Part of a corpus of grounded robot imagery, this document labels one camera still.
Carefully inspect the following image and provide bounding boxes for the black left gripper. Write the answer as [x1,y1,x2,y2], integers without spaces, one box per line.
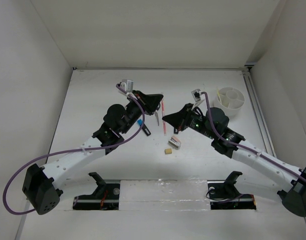
[120,90,163,135]

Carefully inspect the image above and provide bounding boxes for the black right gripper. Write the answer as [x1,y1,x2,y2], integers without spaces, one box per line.
[163,102,216,140]

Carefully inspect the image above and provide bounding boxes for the thin pink highlighter pen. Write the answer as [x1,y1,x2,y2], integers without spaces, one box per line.
[161,98,167,136]

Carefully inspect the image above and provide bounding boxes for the blue black thick highlighter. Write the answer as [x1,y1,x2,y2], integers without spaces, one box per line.
[137,119,151,136]

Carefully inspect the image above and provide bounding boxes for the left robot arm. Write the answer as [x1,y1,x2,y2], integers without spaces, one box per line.
[22,90,163,215]

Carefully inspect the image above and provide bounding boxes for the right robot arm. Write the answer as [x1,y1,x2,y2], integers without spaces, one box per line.
[162,103,306,217]

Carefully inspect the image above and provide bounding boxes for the pink eraser in sleeve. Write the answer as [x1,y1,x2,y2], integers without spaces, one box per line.
[168,135,181,150]

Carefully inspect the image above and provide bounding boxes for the small tan eraser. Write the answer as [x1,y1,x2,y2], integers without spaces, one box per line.
[164,148,172,155]

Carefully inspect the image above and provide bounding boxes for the white round compartment container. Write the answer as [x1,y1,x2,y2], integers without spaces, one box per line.
[214,87,245,117]

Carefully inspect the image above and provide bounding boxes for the black handled scissors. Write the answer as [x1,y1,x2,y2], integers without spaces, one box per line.
[154,111,160,126]

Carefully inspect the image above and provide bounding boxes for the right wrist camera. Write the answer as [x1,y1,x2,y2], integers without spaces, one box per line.
[191,89,201,102]

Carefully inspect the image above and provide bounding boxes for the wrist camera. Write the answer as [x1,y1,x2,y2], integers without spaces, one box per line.
[191,89,201,102]
[119,79,133,93]

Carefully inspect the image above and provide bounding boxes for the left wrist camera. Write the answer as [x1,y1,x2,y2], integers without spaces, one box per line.
[119,79,133,93]

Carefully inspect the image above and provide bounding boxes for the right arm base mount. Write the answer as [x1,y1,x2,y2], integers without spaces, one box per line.
[206,171,257,210]

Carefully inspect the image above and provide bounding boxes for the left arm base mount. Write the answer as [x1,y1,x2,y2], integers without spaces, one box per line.
[72,172,121,211]

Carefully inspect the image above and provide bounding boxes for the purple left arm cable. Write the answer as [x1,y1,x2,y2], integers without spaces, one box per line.
[2,83,146,215]

